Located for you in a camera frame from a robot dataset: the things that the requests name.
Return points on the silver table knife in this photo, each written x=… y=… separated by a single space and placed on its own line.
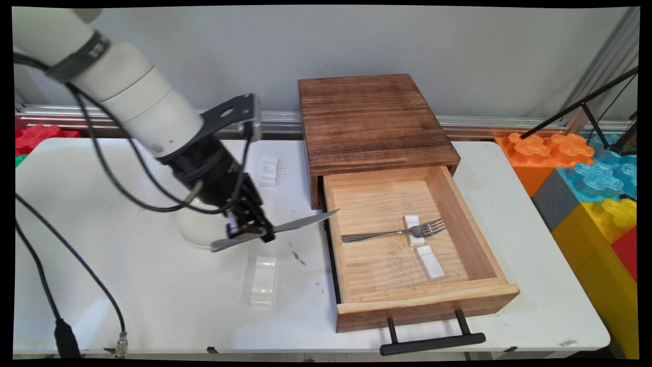
x=300 y=223

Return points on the dark wooden drawer cabinet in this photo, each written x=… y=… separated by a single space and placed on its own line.
x=372 y=120

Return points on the black tripod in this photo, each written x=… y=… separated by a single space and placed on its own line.
x=586 y=104

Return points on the orange foam block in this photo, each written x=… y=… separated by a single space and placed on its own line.
x=535 y=153

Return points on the grey foam block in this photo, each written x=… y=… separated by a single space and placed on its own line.
x=555 y=201

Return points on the aluminium wall rail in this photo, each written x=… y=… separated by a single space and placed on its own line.
x=484 y=123

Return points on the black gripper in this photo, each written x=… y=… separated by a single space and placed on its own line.
x=209 y=165

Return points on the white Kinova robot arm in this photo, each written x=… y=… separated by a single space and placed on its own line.
x=112 y=81

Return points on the red foam block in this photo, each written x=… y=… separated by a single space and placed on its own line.
x=41 y=136
x=626 y=252

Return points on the green foam block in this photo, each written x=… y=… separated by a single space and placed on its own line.
x=19 y=160

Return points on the light wooden drawer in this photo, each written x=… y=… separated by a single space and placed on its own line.
x=387 y=265

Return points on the white round plate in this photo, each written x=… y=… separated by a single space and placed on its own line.
x=196 y=229

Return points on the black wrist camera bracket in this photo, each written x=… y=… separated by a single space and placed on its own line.
x=234 y=114

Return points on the blue foam block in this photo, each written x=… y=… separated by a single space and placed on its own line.
x=596 y=178

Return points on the silver fork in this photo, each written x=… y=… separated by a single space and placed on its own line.
x=387 y=234

